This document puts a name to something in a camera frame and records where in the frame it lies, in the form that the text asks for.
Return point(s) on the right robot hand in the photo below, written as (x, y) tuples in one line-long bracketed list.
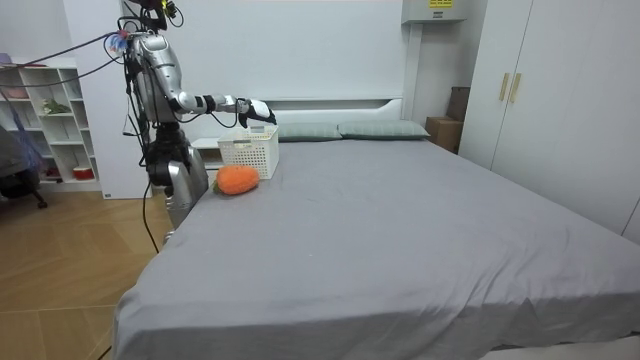
[(260, 111)]

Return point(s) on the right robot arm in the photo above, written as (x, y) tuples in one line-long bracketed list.
[(165, 65)]

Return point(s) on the white perforated plastic basket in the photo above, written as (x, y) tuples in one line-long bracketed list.
[(250, 152)]

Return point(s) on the green pillow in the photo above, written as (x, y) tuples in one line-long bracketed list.
[(382, 129), (307, 131)]

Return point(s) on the white nightstand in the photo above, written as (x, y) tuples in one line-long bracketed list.
[(205, 144)]

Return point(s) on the orange carrot soft toy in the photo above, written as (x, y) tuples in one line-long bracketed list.
[(236, 180)]

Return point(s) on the robot legs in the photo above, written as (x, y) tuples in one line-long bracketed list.
[(185, 180)]

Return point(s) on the robot body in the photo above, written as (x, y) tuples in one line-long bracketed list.
[(150, 95)]

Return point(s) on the grey bed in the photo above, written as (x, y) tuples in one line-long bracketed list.
[(375, 225)]

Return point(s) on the cardboard box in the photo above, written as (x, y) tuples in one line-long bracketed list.
[(442, 132)]

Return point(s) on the red bowl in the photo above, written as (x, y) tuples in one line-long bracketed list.
[(83, 173)]

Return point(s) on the white shelf unit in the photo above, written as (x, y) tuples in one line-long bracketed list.
[(65, 135)]

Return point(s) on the dark brown box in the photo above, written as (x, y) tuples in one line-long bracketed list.
[(458, 102)]

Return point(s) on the small green plant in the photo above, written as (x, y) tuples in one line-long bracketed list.
[(54, 107)]

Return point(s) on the pink bowl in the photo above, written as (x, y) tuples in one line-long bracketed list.
[(16, 93)]

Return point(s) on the black office chair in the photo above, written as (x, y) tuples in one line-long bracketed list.
[(17, 182)]

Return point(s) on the white wardrobe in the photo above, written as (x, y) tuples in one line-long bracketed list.
[(560, 100)]

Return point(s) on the white wall box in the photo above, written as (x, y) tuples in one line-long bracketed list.
[(432, 11)]

